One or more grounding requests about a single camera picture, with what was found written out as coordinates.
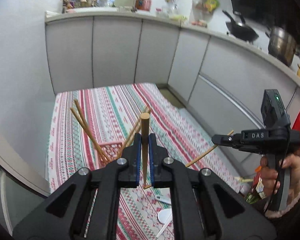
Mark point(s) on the wooden chopstick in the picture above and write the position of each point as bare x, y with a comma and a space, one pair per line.
145, 117
147, 186
80, 112
201, 156
85, 127
134, 130

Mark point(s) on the white plastic spoon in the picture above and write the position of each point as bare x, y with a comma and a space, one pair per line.
163, 199

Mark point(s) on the white kitchen cabinets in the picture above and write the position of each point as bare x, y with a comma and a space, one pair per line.
218, 78

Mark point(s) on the dark floor mat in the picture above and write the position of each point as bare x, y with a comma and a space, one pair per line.
170, 96

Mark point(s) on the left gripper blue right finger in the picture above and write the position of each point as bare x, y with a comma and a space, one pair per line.
152, 146

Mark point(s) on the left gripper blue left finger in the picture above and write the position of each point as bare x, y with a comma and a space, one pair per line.
137, 165

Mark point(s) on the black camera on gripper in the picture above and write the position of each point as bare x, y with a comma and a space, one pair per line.
273, 111

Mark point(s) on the steel stock pot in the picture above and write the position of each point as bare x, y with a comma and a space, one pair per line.
281, 45

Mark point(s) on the black wok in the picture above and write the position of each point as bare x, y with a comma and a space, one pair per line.
240, 30

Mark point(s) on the pink perforated utensil holder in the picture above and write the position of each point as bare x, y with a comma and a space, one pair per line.
110, 149

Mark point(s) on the pink soap bottle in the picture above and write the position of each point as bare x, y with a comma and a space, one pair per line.
146, 5

